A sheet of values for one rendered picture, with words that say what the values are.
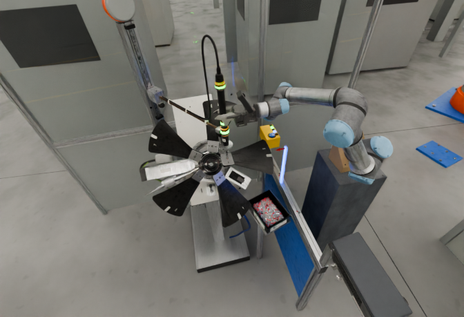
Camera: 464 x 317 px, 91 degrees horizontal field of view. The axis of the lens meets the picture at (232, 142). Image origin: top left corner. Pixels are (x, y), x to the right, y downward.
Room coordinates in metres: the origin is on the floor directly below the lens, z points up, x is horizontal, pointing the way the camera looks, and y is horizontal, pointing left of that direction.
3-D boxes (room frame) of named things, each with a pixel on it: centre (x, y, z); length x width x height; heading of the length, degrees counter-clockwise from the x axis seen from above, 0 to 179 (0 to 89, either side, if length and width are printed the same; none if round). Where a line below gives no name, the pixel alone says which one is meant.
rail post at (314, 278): (0.43, -0.41, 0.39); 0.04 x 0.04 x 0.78; 10
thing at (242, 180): (0.93, -0.01, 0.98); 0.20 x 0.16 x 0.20; 10
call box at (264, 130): (1.24, -0.27, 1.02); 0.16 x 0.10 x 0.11; 10
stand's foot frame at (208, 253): (1.06, 0.20, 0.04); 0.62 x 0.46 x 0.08; 10
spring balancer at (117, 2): (1.40, 0.54, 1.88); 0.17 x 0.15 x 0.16; 100
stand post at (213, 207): (0.97, 0.18, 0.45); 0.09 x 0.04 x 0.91; 100
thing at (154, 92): (1.34, 0.47, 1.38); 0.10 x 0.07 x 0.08; 45
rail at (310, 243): (0.85, -0.34, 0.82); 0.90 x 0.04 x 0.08; 10
